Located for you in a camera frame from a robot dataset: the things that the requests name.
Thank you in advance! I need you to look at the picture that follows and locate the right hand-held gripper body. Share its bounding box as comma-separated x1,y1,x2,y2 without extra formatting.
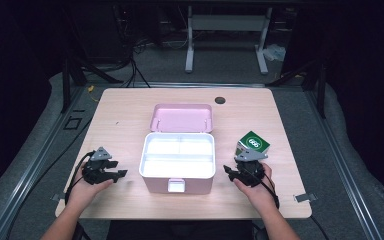
234,147,270,188

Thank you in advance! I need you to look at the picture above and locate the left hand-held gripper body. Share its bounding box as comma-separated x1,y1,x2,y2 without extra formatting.
81,146,119,185

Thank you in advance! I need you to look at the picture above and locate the green and white carton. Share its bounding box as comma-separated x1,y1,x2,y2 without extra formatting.
234,130,271,158

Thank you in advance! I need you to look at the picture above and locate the white divided tray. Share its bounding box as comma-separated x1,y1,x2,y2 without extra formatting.
139,132,216,179

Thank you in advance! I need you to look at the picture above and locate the pink storage box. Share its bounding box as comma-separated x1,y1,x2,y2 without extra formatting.
138,103,217,196

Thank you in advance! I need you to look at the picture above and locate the person's left hand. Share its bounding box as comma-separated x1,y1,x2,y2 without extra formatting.
66,165,115,210

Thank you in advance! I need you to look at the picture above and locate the person's right hand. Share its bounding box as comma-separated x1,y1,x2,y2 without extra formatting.
232,162,280,210

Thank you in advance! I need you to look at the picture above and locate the person's dark lap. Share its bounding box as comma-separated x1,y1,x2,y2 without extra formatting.
106,219,255,240

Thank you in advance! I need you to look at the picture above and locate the black tripod stand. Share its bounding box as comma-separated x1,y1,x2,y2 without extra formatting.
265,57,328,120
61,55,125,115

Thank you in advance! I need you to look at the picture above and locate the clear plastic bag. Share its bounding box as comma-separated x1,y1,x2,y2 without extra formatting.
263,43,287,63

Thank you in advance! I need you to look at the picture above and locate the dark cabinet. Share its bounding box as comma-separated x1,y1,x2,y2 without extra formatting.
69,2,135,65

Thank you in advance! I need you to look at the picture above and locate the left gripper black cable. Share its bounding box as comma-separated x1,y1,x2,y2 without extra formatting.
63,151,96,206

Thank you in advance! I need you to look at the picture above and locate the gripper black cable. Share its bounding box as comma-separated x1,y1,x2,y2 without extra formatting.
243,164,281,210
63,151,96,206

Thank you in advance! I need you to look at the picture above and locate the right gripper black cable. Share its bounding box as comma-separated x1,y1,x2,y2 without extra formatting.
243,164,281,210

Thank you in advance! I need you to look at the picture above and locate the aluminium rail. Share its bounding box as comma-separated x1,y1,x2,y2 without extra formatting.
0,87,85,240
304,89,384,240

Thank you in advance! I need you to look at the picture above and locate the yellow cable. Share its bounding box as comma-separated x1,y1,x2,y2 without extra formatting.
86,84,101,103

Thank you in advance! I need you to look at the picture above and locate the black floor cable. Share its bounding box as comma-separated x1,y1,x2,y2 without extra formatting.
309,214,330,240

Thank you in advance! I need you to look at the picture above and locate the bundle of black cables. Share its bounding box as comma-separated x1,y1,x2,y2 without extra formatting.
79,35,153,90

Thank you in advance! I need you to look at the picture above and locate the white desk frame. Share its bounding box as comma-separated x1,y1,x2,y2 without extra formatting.
184,5,274,75

